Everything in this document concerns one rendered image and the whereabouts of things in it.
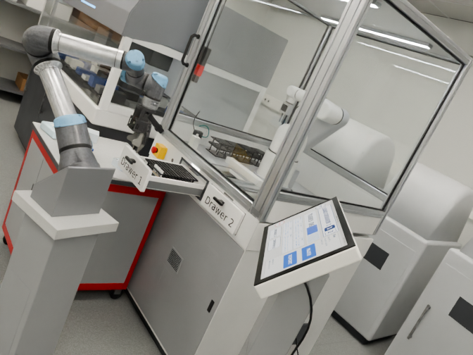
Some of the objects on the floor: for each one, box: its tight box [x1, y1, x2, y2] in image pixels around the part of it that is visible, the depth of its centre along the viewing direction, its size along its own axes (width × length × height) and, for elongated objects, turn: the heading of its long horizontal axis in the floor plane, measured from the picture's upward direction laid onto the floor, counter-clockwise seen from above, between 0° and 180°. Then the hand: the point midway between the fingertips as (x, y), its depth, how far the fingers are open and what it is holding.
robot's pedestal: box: [0, 190, 119, 355], centre depth 175 cm, size 30×30×76 cm
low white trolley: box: [2, 122, 170, 299], centre depth 246 cm, size 58×62×76 cm
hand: (137, 148), depth 200 cm, fingers open, 3 cm apart
